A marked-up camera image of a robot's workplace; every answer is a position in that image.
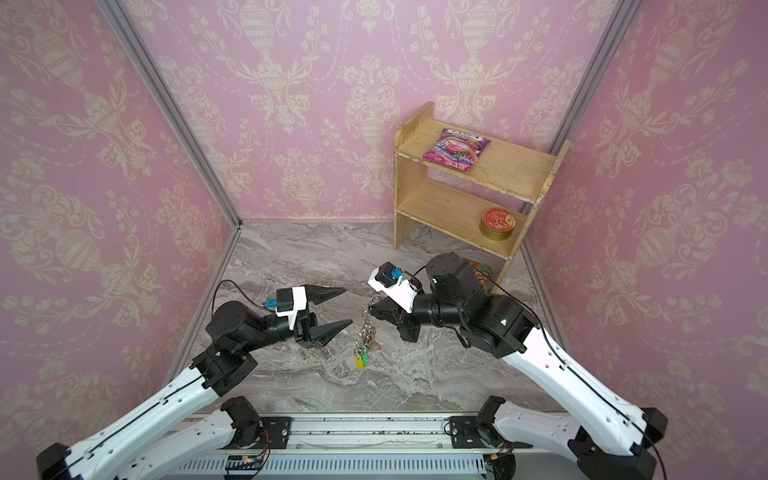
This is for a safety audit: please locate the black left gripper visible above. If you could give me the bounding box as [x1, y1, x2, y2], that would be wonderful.
[240, 285, 351, 355]

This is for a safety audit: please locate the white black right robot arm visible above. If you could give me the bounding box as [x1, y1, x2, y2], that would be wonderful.
[368, 253, 668, 479]

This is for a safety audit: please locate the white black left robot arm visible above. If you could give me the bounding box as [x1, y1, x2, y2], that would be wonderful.
[36, 285, 351, 479]

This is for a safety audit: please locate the green orange food packet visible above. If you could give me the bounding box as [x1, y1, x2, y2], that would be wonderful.
[466, 258, 494, 289]

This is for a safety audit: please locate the red round tin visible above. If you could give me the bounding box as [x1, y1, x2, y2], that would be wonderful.
[479, 208, 517, 241]

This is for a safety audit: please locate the wooden two-tier shelf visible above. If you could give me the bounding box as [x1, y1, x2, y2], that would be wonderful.
[392, 101, 571, 298]

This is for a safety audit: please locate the pink snack packet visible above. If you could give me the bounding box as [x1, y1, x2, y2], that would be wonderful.
[423, 128, 491, 172]

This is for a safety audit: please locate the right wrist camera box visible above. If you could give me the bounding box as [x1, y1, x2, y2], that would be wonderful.
[368, 262, 422, 313]

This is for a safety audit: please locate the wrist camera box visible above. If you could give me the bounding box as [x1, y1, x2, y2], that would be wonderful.
[264, 286, 308, 331]
[368, 262, 422, 313]

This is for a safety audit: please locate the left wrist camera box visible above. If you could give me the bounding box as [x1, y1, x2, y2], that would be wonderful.
[264, 286, 308, 331]

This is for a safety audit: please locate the aluminium front rail base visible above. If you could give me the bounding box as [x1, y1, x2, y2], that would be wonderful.
[104, 410, 631, 480]

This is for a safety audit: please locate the aluminium corner frame post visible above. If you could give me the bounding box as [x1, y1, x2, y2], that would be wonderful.
[96, 0, 242, 230]

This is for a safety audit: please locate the right aluminium corner post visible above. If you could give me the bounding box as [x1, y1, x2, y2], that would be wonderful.
[549, 0, 641, 154]

